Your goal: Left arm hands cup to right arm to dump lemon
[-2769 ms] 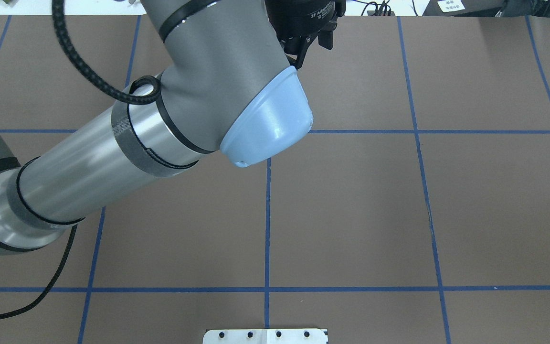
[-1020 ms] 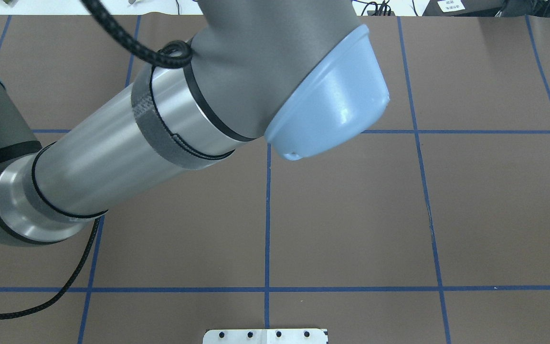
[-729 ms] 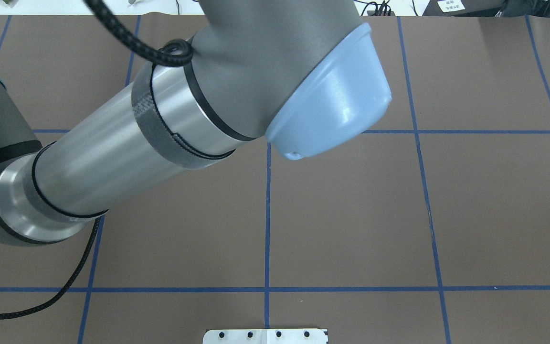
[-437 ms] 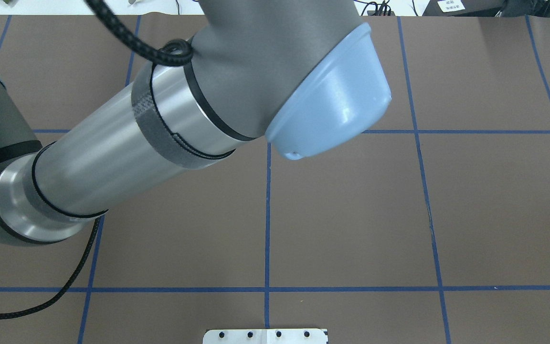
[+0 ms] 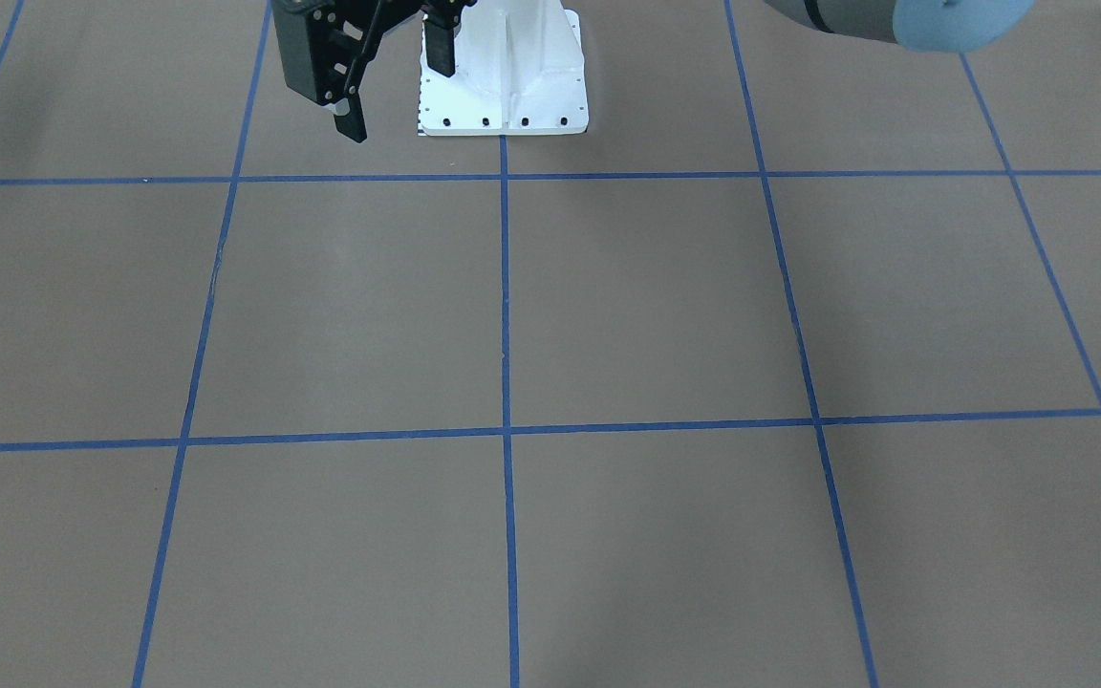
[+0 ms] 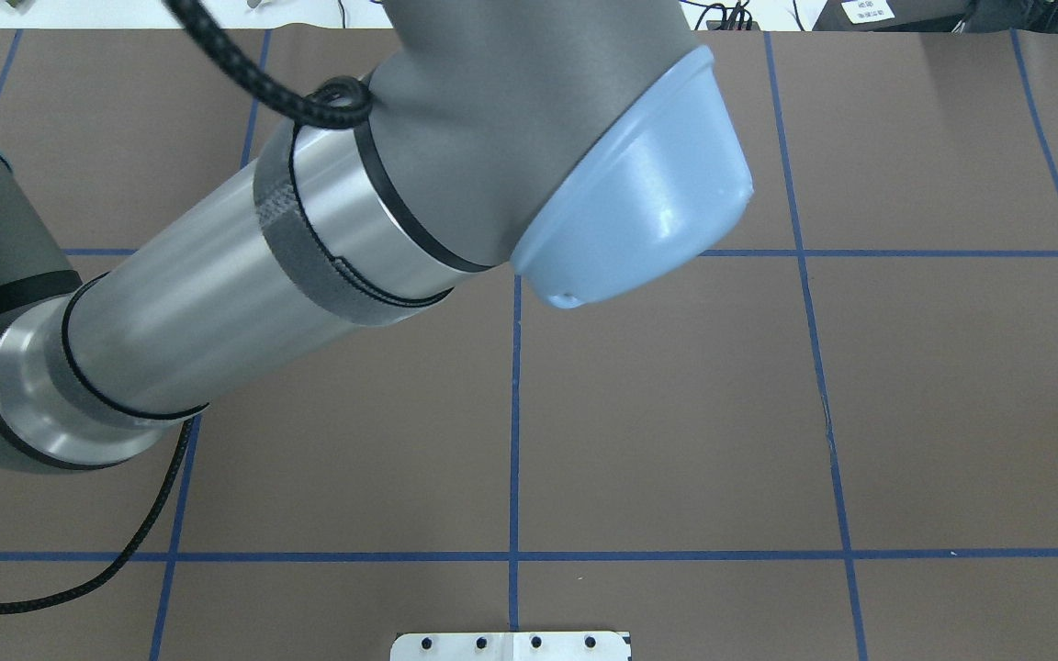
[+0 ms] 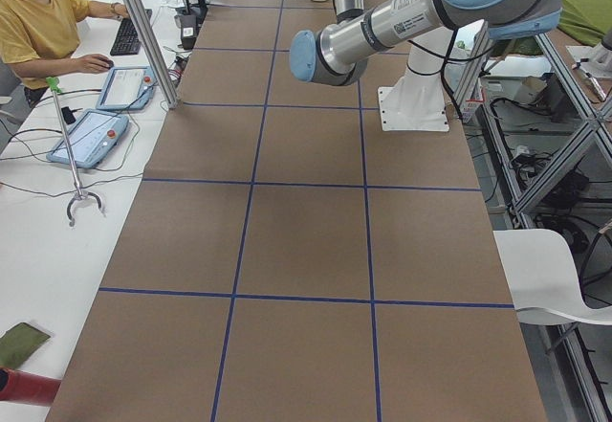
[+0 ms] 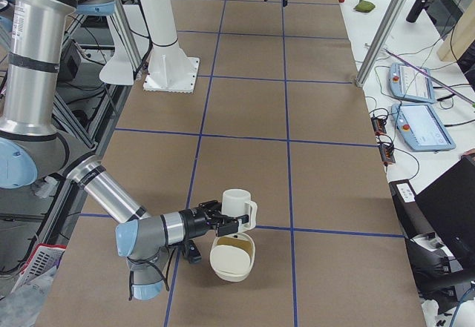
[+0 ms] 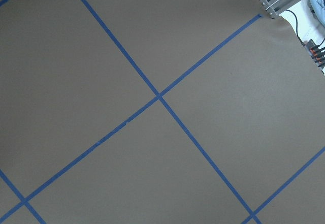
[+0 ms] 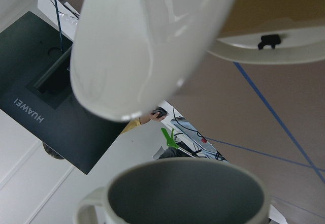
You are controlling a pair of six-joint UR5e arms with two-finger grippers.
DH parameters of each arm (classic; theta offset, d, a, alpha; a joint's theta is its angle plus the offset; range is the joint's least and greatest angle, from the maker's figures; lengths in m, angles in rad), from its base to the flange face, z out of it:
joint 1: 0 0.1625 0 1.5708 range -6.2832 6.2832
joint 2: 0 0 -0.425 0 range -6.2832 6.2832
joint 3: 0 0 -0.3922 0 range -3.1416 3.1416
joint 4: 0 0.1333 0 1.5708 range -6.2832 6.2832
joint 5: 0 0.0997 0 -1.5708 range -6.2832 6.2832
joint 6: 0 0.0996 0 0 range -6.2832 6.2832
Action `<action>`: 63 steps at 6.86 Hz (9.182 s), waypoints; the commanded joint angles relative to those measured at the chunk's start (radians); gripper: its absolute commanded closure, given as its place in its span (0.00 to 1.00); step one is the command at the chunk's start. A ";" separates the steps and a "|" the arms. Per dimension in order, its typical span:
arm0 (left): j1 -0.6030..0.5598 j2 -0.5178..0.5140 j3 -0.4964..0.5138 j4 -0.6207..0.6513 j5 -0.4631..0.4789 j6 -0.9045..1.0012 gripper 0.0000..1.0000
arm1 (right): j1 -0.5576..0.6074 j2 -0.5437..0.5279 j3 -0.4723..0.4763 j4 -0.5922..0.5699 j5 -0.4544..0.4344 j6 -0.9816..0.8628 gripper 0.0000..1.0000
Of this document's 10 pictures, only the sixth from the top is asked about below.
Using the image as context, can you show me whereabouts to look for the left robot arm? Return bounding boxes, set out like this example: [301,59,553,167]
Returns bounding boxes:
[0,1,753,473]

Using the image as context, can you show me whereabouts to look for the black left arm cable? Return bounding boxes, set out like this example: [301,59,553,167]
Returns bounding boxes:
[0,0,373,614]

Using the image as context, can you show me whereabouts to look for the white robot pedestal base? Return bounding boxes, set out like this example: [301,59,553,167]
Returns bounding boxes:
[389,631,633,660]

